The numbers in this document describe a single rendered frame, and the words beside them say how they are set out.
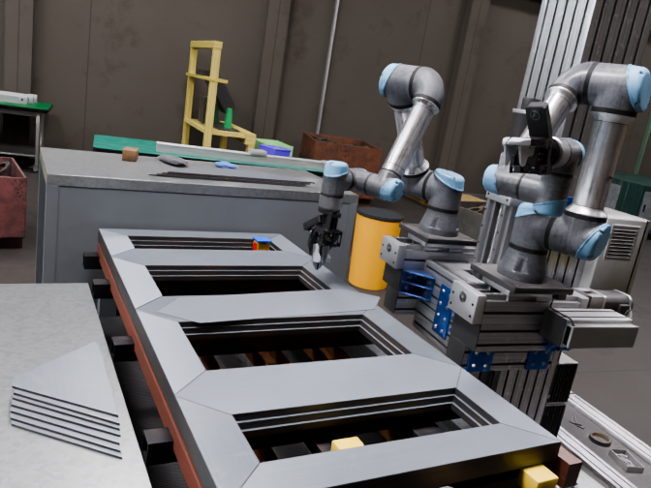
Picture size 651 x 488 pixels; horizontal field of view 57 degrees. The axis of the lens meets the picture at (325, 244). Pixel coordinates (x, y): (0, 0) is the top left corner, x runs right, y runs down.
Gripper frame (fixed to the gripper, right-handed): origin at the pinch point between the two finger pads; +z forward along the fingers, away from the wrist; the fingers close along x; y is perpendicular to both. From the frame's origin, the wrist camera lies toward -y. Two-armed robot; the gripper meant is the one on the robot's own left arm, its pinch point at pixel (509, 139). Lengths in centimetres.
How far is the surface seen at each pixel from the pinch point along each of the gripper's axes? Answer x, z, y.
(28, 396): 66, 72, 59
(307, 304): 63, -8, 51
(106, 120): 715, -282, -11
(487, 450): -9, 14, 61
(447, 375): 13, -7, 58
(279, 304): 67, 0, 51
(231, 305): 72, 14, 50
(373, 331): 43, -15, 56
